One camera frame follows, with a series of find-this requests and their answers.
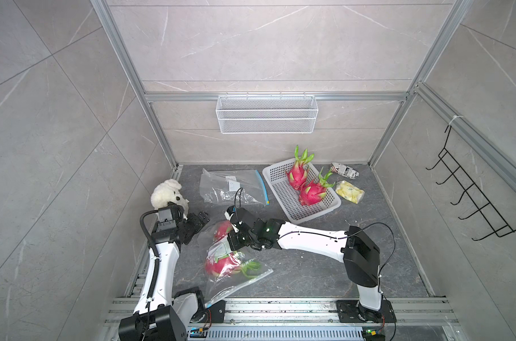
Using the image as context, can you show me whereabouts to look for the pink dragon fruit green scales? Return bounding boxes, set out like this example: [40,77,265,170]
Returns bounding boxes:
[286,145,315,190]

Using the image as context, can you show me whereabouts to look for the clear zip-top bag blue seal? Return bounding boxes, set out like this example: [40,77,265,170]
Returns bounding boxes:
[200,169,269,205]

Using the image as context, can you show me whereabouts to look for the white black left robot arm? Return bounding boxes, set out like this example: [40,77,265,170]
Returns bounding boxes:
[118,203,210,340]

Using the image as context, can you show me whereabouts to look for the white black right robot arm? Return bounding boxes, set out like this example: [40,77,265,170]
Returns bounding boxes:
[225,205,397,323]

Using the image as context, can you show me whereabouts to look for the white plush toy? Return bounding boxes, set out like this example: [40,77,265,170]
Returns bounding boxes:
[151,179,189,218]

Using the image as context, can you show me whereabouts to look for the white perforated plastic basket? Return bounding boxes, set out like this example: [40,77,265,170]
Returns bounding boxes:
[261,158,343,225]

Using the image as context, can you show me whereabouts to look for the yellow crumpled snack packet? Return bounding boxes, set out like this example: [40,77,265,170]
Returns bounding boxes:
[335,180,365,204]

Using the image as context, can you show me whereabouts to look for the white red toy car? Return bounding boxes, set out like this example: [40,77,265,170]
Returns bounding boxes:
[330,162,360,180]

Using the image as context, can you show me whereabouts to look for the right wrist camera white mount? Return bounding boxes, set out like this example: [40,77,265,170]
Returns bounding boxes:
[225,205,239,224]

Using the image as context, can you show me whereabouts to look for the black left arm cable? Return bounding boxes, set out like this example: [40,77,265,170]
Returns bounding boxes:
[139,204,173,299]

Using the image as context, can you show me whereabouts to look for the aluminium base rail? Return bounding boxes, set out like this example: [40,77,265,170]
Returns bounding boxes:
[103,297,461,341]

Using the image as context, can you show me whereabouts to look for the white wire mesh wall shelf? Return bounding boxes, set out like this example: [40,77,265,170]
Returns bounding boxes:
[215,95,318,134]

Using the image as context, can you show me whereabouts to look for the black wire hook rack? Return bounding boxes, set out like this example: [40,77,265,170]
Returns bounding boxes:
[425,125,516,242]

